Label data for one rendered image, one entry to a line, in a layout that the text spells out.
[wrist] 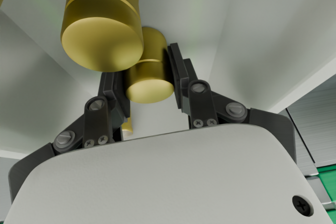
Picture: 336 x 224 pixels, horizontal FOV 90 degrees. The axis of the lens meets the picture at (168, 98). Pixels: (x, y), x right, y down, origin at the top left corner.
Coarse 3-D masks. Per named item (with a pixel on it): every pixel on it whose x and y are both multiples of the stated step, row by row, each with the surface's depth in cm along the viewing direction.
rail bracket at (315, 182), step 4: (308, 176) 15; (312, 176) 14; (316, 176) 14; (308, 180) 14; (312, 180) 14; (316, 180) 14; (320, 180) 14; (312, 184) 14; (316, 184) 14; (320, 184) 14; (312, 188) 14; (316, 188) 14; (320, 188) 14; (324, 188) 14; (316, 192) 13; (320, 192) 13; (324, 192) 13; (320, 196) 13; (324, 196) 13; (328, 196) 13; (320, 200) 13; (324, 200) 13; (328, 200) 13
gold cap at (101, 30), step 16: (80, 0) 6; (96, 0) 6; (112, 0) 7; (128, 0) 7; (64, 16) 7; (80, 16) 6; (96, 16) 6; (112, 16) 6; (128, 16) 7; (64, 32) 6; (80, 32) 6; (96, 32) 6; (112, 32) 7; (128, 32) 7; (64, 48) 7; (80, 48) 7; (96, 48) 7; (112, 48) 7; (128, 48) 7; (80, 64) 8; (96, 64) 8; (112, 64) 8; (128, 64) 8
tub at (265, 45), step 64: (64, 0) 9; (192, 0) 11; (256, 0) 9; (320, 0) 6; (0, 64) 9; (64, 64) 14; (192, 64) 17; (256, 64) 10; (320, 64) 6; (0, 128) 9; (64, 128) 14
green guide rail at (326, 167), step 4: (332, 164) 23; (316, 168) 23; (320, 168) 23; (324, 168) 23; (328, 168) 23; (332, 168) 23; (324, 204) 21; (328, 204) 21; (332, 204) 21; (324, 208) 21; (328, 208) 21; (332, 208) 21; (328, 212) 21; (332, 212) 21; (332, 216) 21; (332, 220) 20
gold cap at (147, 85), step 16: (144, 32) 11; (160, 32) 12; (144, 48) 11; (160, 48) 11; (144, 64) 10; (160, 64) 11; (128, 80) 10; (144, 80) 10; (160, 80) 10; (128, 96) 11; (144, 96) 12; (160, 96) 12
